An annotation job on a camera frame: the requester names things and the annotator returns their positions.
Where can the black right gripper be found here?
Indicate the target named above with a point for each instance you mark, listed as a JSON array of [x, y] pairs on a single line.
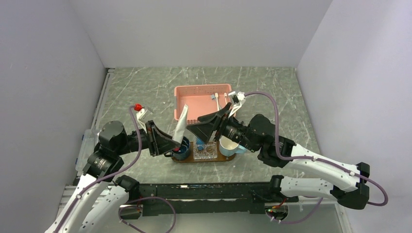
[[204, 129]]

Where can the clear textured glass dish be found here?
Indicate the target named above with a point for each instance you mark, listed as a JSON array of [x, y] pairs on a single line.
[[205, 151]]

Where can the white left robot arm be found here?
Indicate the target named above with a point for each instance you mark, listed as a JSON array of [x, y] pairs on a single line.
[[97, 195]]

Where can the blue toothpaste tube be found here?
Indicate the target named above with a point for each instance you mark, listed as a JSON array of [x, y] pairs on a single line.
[[199, 141]]

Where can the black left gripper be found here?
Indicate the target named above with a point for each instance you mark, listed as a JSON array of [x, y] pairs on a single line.
[[157, 140]]

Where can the silver toothpaste tube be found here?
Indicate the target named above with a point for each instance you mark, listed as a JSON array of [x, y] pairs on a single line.
[[180, 128]]

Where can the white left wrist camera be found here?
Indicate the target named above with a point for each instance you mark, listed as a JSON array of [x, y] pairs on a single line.
[[143, 115]]

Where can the pink perforated plastic basket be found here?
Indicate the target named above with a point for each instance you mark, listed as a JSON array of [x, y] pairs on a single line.
[[198, 99]]

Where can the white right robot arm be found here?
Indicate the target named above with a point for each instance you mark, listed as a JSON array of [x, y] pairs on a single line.
[[342, 182]]

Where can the oval wooden tray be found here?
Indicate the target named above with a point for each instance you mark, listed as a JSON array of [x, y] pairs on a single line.
[[220, 158]]

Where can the white and light-blue mug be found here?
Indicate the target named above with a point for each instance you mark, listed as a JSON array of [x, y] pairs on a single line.
[[228, 148]]

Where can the dark navy mug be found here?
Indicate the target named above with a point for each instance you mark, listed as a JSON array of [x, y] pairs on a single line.
[[182, 152]]

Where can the clear plastic screw box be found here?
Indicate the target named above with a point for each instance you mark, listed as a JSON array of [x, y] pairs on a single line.
[[89, 141]]

